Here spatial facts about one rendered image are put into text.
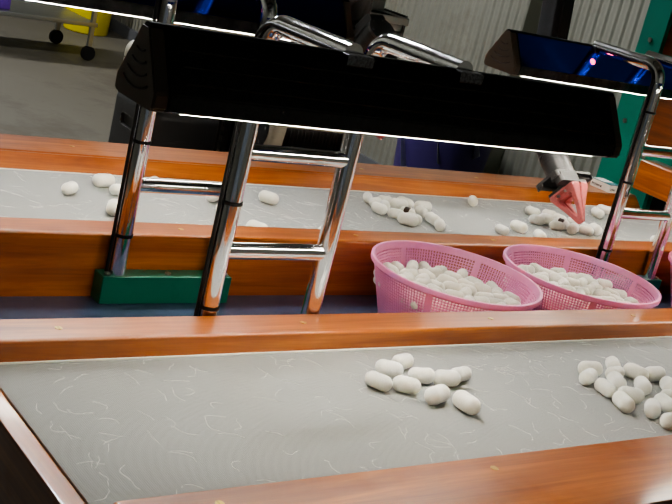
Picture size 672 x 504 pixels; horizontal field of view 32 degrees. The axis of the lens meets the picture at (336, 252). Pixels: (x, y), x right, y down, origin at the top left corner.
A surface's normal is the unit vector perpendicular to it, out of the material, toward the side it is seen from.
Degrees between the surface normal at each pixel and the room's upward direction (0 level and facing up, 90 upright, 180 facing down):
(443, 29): 90
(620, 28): 90
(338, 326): 0
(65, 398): 0
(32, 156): 45
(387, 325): 0
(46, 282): 90
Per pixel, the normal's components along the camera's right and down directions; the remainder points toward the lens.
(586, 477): 0.23, -0.93
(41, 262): 0.55, 0.36
